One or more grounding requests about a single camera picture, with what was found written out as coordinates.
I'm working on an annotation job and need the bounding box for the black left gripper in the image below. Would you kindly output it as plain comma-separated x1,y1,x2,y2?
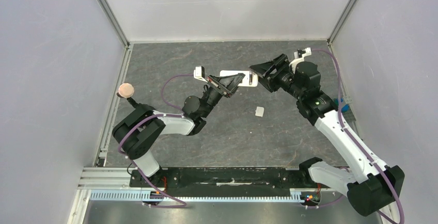
200,74,246,118

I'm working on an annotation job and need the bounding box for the black battery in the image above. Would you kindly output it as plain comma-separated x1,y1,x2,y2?
248,72,253,85

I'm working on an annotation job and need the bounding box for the red and white remote control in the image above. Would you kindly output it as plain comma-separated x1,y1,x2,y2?
220,70,258,87

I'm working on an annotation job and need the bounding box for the white battery cover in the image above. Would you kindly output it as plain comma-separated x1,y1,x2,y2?
255,106,264,117

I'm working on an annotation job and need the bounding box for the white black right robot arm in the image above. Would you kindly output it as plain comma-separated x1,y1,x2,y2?
249,54,405,216

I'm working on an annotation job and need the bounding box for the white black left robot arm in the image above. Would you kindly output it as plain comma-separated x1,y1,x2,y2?
112,72,246,187

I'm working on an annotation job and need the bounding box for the grey lego baseplate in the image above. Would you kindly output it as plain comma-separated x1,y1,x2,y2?
341,104,356,123

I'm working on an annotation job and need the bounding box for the black stand with pink knob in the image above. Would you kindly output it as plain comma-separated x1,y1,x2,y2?
116,83,142,109

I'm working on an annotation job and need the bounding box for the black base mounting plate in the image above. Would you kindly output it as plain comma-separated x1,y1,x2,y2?
149,167,323,197

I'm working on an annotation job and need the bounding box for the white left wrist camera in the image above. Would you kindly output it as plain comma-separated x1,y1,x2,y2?
193,66,207,82

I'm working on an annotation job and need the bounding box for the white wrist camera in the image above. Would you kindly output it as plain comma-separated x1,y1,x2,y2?
193,66,207,82
289,47,311,73

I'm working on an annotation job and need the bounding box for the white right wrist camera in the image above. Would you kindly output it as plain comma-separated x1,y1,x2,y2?
289,47,311,73

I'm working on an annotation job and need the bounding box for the light blue toothed cable duct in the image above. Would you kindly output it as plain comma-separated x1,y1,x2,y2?
90,189,304,203

